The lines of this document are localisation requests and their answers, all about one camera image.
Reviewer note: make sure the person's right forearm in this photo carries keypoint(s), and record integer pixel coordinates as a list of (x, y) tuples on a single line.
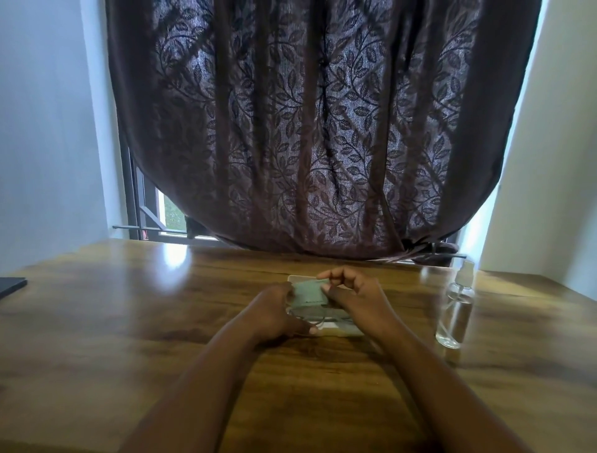
[(443, 396)]

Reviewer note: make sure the flat translucent case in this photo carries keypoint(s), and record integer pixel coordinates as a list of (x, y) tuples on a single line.
[(343, 329)]

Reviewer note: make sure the person's left hand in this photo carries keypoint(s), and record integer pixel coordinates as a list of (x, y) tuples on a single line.
[(268, 315)]

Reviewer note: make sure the flat black device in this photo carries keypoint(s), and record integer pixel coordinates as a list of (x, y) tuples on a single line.
[(10, 284)]

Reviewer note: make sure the person's right hand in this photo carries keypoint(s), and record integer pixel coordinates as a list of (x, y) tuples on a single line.
[(364, 301)]

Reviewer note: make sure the person's left thumb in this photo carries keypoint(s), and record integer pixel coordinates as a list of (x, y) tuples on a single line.
[(305, 330)]

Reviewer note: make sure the clear plastic spray bottle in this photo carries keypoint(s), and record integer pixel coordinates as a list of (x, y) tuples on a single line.
[(454, 312)]

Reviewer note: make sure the brown leaf pattern curtain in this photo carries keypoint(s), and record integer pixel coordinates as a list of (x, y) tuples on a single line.
[(317, 126)]

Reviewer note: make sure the dark metal window frame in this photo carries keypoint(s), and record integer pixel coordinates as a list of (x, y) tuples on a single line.
[(144, 205)]

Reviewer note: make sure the person's left forearm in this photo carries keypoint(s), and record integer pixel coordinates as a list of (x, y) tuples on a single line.
[(196, 394)]

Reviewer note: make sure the green cleaning cloth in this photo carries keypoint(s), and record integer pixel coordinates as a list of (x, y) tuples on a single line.
[(308, 293)]

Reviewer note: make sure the person's right thumb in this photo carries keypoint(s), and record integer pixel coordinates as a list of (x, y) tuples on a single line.
[(336, 294)]

